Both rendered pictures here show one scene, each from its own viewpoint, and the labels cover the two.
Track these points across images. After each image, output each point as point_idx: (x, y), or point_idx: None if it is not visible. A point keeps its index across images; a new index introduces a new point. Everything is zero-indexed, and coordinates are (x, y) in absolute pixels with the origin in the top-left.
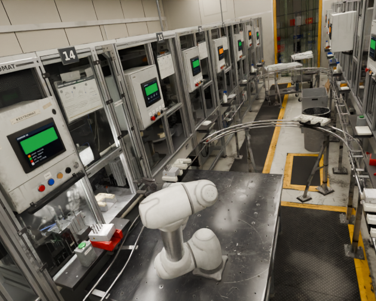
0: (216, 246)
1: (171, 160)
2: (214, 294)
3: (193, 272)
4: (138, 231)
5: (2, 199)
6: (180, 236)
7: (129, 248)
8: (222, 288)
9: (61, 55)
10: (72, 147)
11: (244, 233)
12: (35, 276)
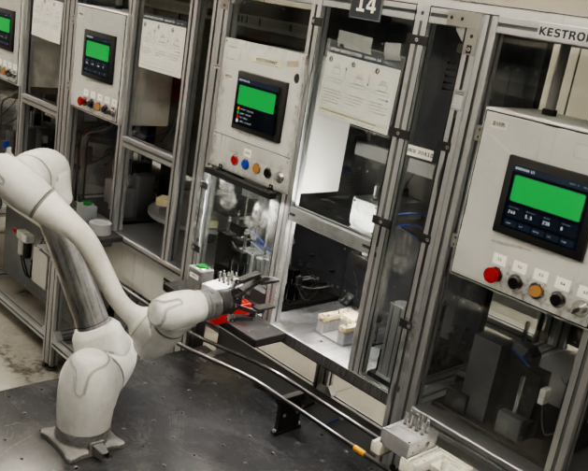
0: (60, 379)
1: None
2: (29, 420)
3: None
4: None
5: (209, 133)
6: (50, 253)
7: (208, 353)
8: (25, 429)
9: (353, 0)
10: (289, 148)
11: None
12: (188, 245)
